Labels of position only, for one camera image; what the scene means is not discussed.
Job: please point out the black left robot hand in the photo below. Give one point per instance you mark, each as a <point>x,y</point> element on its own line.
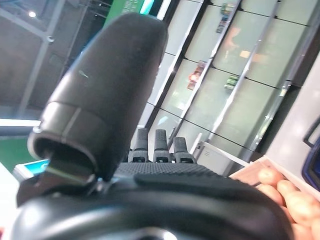
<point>112,75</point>

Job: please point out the blue plastic shopping basket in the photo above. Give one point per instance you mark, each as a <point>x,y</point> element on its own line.
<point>312,165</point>

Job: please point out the red brown package stack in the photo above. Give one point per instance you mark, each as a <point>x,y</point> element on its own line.
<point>197,73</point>

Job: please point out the round ceiling light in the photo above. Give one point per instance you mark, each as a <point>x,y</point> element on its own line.
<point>32,14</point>

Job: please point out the green package stack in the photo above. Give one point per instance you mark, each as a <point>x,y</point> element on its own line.
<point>231,82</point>

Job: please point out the white low cabinet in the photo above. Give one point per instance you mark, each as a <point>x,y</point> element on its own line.
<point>215,155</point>

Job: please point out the wooden potato crate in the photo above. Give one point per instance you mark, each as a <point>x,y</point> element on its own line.
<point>247,172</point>

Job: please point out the green wall sign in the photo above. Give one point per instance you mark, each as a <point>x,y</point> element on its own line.
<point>122,6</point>

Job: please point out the white dome camera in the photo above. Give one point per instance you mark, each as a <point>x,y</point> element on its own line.
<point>50,38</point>

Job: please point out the glass shelf wall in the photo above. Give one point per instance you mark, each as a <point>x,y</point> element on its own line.
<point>220,105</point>

